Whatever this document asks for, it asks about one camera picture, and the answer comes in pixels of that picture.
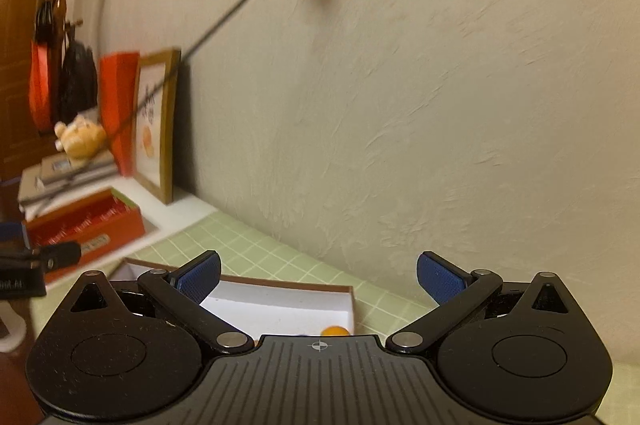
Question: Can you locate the stack of books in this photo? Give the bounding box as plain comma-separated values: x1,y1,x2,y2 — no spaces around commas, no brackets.
17,151,118,213

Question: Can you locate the black bag on rack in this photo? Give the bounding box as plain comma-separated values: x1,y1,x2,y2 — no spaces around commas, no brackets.
58,22,98,124

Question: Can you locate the brown wooden door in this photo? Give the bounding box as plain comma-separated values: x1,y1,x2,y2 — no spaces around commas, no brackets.
0,0,54,221

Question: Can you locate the orange fruit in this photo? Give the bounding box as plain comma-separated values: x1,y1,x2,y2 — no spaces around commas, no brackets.
321,325,350,337

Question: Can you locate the plush teddy bear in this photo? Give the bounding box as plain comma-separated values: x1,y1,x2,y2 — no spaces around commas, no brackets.
54,114,107,160

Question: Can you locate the red gift box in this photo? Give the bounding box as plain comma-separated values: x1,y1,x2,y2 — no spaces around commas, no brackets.
26,188,145,284

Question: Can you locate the brown cardboard box white inside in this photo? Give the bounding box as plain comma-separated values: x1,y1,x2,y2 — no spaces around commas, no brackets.
108,259,355,343

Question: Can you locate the red bag on rack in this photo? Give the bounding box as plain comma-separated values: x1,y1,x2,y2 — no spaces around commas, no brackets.
28,0,58,134

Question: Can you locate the black power cable with plug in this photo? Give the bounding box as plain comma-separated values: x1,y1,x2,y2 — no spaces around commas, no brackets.
19,0,352,211

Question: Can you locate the wooden picture frame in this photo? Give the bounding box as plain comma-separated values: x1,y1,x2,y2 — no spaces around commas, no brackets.
131,47,181,205

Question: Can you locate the red paper bag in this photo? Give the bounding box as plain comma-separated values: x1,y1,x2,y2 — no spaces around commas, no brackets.
99,52,140,177

